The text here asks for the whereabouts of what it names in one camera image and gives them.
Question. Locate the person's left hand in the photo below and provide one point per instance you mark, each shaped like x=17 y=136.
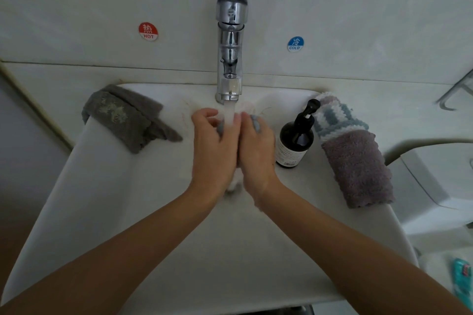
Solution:
x=214 y=156

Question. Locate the person's right hand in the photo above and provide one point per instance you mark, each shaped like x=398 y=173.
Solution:
x=259 y=156

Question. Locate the blue stained cloth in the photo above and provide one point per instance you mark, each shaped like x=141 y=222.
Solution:
x=255 y=123

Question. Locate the pink white striped cloth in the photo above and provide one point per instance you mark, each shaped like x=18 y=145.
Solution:
x=327 y=97

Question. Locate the white ceramic sink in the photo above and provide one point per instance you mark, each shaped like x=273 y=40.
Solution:
x=244 y=252

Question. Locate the brown cloth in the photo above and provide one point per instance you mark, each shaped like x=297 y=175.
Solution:
x=357 y=167

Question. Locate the person's right forearm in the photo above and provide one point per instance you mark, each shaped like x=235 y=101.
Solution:
x=369 y=259

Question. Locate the person's left forearm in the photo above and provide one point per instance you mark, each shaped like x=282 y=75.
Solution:
x=103 y=259

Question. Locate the black pump soap bottle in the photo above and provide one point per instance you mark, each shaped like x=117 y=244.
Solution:
x=295 y=145

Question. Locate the chrome faucet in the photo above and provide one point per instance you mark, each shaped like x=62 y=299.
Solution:
x=230 y=45

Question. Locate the blue round sticker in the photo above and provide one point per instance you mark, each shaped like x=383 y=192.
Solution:
x=295 y=44

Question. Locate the red round sticker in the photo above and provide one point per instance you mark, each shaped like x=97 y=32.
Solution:
x=148 y=30

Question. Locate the gray patterned trousers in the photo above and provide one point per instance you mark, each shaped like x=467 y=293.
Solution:
x=273 y=310

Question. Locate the white toilet tank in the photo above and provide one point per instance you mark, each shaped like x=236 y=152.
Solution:
x=436 y=189

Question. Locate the white toilet lid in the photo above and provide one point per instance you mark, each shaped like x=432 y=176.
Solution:
x=451 y=278

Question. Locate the teal tube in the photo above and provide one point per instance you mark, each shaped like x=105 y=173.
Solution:
x=462 y=280

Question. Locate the metal wall shelf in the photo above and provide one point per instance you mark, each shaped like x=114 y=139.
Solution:
x=457 y=91

